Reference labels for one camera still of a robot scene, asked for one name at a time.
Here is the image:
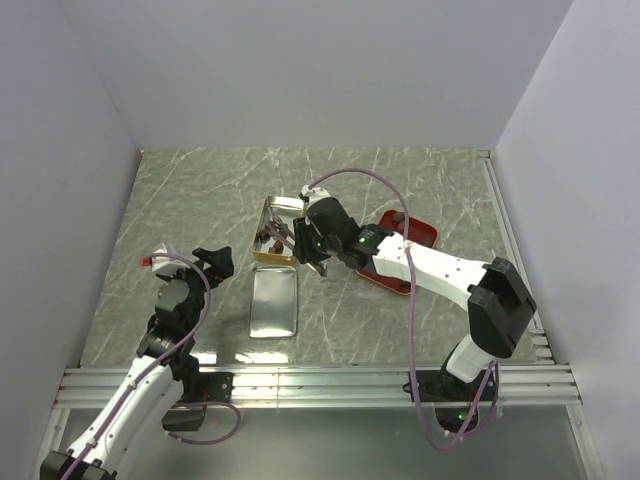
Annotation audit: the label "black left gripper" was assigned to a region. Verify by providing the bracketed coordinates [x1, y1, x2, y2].
[159, 246, 233, 332]

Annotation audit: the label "small brown chocolate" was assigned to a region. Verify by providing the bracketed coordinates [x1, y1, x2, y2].
[268, 240, 284, 254]

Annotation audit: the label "silver tin lid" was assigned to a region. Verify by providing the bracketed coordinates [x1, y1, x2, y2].
[248, 265, 299, 339]

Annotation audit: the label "metal tweezers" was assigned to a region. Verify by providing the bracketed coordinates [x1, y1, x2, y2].
[266, 214, 294, 252]

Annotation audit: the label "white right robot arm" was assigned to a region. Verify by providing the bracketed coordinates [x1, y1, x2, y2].
[294, 188, 537, 399]

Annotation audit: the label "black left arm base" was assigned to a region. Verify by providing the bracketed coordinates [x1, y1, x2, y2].
[162, 372, 234, 432]

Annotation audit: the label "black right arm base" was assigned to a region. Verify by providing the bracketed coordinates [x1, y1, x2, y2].
[417, 367, 500, 433]

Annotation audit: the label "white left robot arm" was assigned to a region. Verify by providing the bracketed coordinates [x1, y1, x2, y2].
[39, 246, 234, 479]

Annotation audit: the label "gold tin box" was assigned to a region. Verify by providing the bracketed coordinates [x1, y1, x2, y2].
[252, 195, 304, 266]

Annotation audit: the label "red tin tray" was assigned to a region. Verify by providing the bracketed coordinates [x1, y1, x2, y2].
[357, 210, 438, 296]

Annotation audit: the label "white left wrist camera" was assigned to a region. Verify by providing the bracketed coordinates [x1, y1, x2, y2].
[140, 242, 182, 276]

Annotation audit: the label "aluminium right rail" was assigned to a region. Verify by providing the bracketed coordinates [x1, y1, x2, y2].
[477, 150, 557, 365]

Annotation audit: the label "aluminium rail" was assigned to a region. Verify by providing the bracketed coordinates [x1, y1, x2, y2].
[53, 364, 582, 409]
[477, 150, 557, 365]

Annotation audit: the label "aluminium front rail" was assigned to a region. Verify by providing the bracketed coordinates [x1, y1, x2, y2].
[53, 364, 582, 409]

